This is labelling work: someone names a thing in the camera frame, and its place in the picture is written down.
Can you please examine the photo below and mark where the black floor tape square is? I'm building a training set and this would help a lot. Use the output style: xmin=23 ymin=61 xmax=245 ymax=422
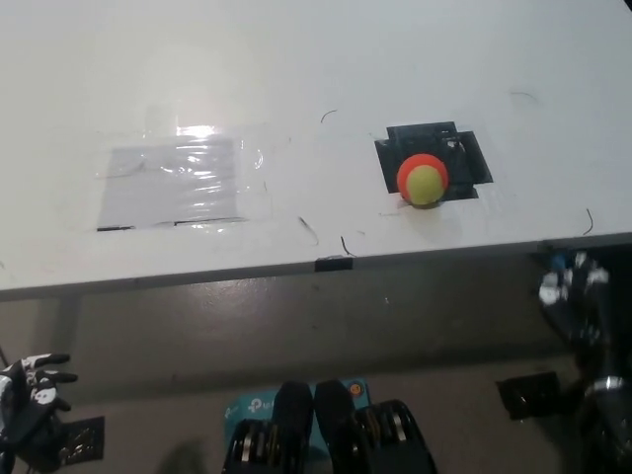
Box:
xmin=57 ymin=416 xmax=107 ymax=465
xmin=495 ymin=370 xmax=565 ymax=422

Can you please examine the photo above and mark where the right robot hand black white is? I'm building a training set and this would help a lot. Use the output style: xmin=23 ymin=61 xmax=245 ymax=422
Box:
xmin=537 ymin=249 xmax=632 ymax=390

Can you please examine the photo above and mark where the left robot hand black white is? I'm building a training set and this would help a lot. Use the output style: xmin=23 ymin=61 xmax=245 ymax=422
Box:
xmin=0 ymin=353 xmax=79 ymax=473

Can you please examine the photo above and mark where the black tape patch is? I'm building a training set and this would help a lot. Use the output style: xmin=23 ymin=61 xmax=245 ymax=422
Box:
xmin=373 ymin=119 xmax=495 ymax=201

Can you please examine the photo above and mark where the teal router box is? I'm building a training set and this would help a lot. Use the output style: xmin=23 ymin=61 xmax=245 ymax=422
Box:
xmin=224 ymin=377 xmax=370 ymax=453

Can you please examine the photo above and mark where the small black tape strip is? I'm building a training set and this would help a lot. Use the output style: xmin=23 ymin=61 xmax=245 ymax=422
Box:
xmin=313 ymin=255 xmax=356 ymax=275

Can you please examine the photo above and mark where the orange and yellow tennis ball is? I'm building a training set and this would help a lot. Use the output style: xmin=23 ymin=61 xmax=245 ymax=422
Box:
xmin=397 ymin=152 xmax=449 ymax=206

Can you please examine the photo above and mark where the clear plastic taped sheet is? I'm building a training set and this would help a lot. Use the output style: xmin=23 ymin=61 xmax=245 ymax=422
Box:
xmin=93 ymin=122 xmax=266 ymax=233

